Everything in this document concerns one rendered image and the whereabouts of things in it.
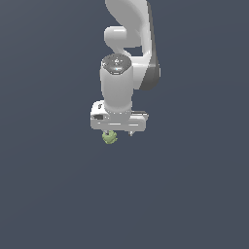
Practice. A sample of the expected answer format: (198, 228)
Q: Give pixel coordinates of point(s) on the small green lumpy object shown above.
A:
(110, 137)

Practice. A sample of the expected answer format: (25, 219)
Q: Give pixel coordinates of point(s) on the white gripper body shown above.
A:
(116, 121)

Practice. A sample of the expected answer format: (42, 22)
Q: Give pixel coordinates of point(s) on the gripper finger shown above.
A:
(106, 131)
(131, 133)

